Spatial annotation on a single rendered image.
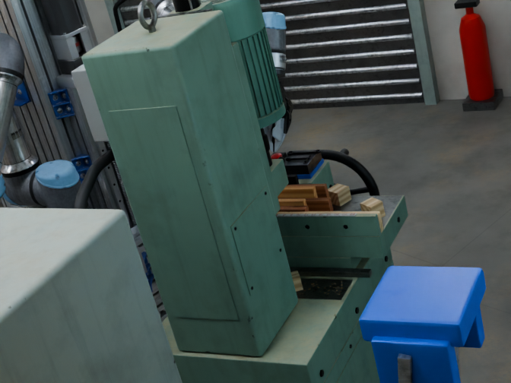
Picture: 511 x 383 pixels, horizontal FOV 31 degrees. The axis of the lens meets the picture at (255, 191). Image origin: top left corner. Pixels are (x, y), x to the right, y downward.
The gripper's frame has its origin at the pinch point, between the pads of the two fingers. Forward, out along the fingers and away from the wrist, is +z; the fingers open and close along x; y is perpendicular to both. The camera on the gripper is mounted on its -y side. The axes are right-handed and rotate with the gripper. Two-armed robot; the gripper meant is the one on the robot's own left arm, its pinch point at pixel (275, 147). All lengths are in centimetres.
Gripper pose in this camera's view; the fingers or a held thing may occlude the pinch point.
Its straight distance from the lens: 241.0
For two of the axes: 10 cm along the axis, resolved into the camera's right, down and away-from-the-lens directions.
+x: 8.8, -0.2, -4.7
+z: 0.0, 10.0, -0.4
